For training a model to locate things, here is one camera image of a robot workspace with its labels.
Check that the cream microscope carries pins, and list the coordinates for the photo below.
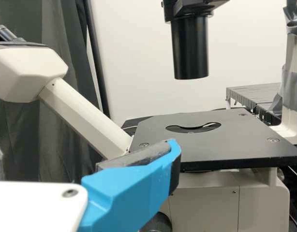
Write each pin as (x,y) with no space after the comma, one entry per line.
(223,149)

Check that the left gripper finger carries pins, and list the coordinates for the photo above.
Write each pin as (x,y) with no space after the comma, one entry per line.
(129,188)

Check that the black platform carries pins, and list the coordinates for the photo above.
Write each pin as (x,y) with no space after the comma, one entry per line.
(255,91)

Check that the white pipette stand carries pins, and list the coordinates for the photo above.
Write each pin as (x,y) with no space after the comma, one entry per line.
(293,53)

